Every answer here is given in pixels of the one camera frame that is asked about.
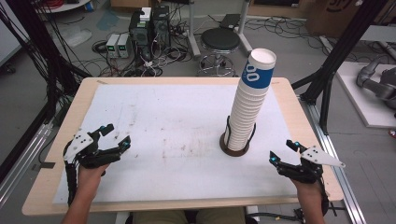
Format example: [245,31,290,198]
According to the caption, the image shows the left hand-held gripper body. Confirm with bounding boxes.
[64,128,120,171]

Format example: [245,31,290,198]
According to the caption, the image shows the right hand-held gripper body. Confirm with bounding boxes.
[278,145,346,185]

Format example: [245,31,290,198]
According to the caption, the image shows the dark round coaster base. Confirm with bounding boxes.
[219,115,258,158]

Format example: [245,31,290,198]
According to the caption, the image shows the stack of white paper cups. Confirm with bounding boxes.
[223,48,277,152]

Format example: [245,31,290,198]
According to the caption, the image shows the person's right hand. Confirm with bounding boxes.
[292,180,326,204]

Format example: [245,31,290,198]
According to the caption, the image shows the person's left hand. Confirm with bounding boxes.
[78,163,110,195]

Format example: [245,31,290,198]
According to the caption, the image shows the white table mat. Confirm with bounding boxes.
[52,83,301,204]

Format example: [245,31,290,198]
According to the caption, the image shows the white platform board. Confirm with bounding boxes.
[335,61,396,129]

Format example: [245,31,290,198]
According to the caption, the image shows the person's legs in khaki trousers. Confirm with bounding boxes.
[132,207,247,224]

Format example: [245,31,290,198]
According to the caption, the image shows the grey power supply unit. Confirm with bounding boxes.
[106,33,120,59]
[117,33,132,59]

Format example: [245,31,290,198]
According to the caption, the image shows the clear plastic bag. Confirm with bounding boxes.
[58,26,93,49]

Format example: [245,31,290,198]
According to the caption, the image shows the black computer tower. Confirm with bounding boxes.
[151,5,172,48]
[129,10,153,56]

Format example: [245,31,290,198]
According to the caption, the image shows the white metal stand leg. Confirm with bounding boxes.
[237,0,254,57]
[186,0,202,59]

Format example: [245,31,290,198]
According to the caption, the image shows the black round stool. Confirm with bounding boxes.
[196,27,241,77]

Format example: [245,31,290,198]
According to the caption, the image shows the cardboard box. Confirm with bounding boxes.
[306,0,364,39]

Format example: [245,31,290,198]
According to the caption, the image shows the aluminium rail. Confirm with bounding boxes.
[300,96,368,224]
[0,122,54,209]

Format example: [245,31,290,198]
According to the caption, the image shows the black braided cable sleeve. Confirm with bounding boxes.
[319,176,332,217]
[64,161,78,207]

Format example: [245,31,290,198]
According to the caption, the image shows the tangle of floor cables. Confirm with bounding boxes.
[91,38,194,77]

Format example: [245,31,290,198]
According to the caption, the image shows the black metal frame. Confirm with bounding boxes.
[0,0,92,185]
[292,0,385,135]

